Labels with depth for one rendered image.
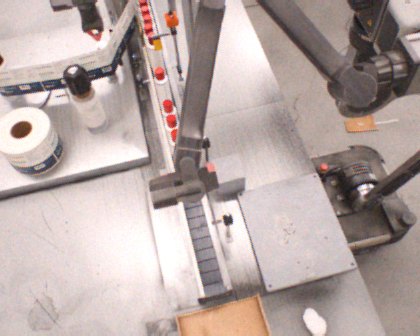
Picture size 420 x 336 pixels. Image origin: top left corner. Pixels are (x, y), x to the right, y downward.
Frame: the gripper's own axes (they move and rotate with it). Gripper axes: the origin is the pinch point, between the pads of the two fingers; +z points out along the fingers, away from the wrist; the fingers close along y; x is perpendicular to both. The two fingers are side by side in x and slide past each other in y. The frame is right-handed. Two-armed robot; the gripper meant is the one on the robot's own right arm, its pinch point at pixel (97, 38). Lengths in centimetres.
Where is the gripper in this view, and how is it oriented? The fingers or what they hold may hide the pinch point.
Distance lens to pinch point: 159.8
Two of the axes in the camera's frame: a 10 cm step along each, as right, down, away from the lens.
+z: 0.5, 5.1, 8.6
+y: 2.3, 8.3, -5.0
